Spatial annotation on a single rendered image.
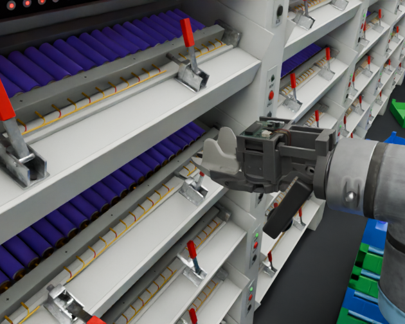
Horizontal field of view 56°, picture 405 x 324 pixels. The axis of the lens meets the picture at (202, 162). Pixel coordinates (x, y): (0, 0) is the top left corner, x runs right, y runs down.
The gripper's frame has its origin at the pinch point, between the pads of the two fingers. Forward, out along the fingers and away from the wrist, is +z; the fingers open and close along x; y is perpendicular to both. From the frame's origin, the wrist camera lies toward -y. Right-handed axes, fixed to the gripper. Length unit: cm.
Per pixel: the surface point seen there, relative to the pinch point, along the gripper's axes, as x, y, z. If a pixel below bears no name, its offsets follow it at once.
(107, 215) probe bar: 14.9, -2.1, 6.6
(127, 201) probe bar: 10.9, -2.2, 6.4
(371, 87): -158, -38, 7
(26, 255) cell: 25.9, -1.3, 8.8
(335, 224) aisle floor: -97, -82, 6
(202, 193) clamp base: -0.7, -6.7, 1.5
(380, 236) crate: -35, -33, -21
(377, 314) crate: -35, -59, -22
